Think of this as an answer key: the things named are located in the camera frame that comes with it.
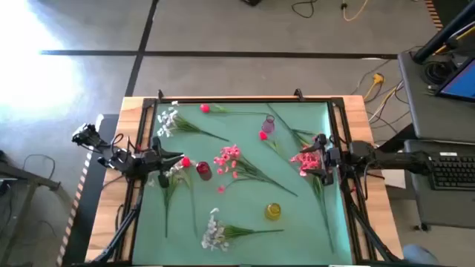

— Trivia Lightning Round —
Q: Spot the red ribbed glass vase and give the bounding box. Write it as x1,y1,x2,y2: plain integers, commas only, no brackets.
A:
195,161,213,182

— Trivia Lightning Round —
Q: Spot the monitor with blue screen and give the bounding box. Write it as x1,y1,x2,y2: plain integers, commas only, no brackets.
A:
434,55,475,104

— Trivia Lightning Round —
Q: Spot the black floor cable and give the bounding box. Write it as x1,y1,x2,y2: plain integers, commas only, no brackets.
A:
22,153,56,182
291,0,319,19

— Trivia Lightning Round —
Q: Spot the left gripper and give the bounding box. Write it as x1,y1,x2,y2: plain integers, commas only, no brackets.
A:
142,136,186,188

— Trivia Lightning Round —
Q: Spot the black keyboard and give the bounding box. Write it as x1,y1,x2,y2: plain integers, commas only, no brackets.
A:
428,154,475,192

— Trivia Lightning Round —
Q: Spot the striped floor ramp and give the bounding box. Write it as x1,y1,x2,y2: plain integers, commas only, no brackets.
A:
424,0,445,31

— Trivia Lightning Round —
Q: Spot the white artificial flower bunch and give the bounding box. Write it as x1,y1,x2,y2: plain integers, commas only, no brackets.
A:
146,162,192,239
200,207,285,253
156,100,230,143

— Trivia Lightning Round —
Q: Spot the black platform with striped edge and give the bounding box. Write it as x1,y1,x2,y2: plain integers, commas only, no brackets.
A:
55,113,129,267

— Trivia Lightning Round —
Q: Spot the red artificial tulip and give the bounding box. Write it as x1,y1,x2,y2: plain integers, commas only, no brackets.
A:
199,103,270,116
180,156,199,238
258,130,292,161

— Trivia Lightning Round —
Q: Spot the grey keyboard desk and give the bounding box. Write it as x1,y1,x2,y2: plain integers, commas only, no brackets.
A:
403,139,475,231

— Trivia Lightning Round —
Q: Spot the white paper sheet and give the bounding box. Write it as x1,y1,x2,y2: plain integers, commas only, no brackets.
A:
381,168,407,189

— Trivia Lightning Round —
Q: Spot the yellow plug cable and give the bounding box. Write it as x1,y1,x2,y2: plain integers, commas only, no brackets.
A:
363,72,400,112

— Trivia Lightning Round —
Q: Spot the grey monitor desk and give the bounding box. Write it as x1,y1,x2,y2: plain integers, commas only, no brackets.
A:
397,50,475,144

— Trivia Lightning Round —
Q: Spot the purple glass vase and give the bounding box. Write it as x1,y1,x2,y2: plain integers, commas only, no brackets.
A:
261,114,276,134

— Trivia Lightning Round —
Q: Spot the person's leg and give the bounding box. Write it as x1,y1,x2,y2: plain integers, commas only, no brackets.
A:
402,243,442,267

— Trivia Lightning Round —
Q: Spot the black monitor pole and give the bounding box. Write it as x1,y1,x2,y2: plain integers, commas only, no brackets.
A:
412,0,475,64

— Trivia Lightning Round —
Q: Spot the yellow floor cable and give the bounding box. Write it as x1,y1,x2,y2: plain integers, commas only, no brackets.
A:
341,0,369,22

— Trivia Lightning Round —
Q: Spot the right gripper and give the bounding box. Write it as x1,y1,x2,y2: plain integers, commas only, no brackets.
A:
298,133,350,186

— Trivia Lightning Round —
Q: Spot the yellow ribbed glass vase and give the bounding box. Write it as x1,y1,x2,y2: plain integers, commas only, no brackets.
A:
264,202,282,221

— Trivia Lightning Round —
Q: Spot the coiled black cable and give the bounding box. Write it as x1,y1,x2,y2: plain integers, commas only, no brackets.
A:
422,59,456,87

